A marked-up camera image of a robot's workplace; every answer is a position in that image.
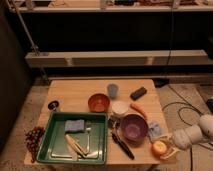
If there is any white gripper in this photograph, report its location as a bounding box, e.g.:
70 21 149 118
155 125 203 160

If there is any red yellow apple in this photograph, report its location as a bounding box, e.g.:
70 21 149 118
152 141 168 157

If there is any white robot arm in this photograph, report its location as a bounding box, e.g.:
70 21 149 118
154 115 213 160

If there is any white small cup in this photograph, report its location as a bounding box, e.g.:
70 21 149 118
112 101 128 116

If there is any blue plastic cup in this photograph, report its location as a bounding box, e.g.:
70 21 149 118
107 84 118 99

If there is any purple bowl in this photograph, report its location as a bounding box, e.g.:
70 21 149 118
120 114 148 143

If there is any orange carrot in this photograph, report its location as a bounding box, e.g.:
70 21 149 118
130 103 148 120

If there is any black rectangular block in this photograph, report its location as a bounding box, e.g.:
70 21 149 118
130 87 147 100

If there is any orange bowl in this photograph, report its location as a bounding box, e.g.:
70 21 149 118
88 93 110 112

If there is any metal fork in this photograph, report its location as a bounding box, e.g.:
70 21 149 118
86 121 91 154

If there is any grey shelf beam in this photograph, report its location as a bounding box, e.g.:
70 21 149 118
26 50 213 68

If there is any cream corn cob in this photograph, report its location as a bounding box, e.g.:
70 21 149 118
65 134 87 157

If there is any green plastic tray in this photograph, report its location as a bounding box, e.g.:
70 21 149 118
36 112 108 165

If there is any blue sponge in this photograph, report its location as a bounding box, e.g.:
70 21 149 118
65 120 85 133

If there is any small black lid jar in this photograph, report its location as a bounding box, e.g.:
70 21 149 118
48 100 59 111

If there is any bunch of red grapes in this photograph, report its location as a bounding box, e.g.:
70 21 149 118
25 126 44 163

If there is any metal diagonal pole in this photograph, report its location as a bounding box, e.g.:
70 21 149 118
8 0 50 84

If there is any black handled utensil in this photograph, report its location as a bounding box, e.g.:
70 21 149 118
111 122 135 160

